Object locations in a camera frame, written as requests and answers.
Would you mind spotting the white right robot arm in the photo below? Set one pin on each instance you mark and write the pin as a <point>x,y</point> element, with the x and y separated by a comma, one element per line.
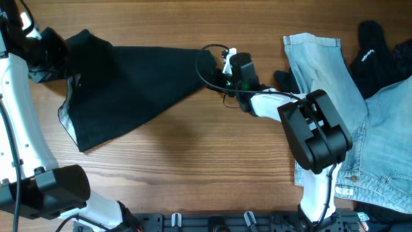
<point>314,130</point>

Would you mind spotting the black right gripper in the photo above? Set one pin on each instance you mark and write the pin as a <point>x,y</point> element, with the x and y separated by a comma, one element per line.
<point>218,75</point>

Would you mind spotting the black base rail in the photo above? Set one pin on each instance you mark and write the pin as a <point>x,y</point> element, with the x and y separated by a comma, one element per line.
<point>249,221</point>

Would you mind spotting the black shorts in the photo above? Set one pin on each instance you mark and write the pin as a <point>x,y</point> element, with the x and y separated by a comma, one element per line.
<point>112,90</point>

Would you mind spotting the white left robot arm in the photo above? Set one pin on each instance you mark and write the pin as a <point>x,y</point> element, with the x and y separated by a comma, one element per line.
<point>33,185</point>

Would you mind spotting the black garment with logo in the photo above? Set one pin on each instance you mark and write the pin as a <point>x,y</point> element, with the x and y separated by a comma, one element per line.
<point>376,66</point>

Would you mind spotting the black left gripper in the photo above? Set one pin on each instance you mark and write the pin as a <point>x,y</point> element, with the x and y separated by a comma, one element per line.
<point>53,35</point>

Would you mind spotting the light blue denim jeans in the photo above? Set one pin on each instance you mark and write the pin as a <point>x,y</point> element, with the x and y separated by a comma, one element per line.
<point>377,170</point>

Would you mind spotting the dark garment under jeans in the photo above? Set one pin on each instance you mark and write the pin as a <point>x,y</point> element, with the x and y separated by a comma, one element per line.
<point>286,81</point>

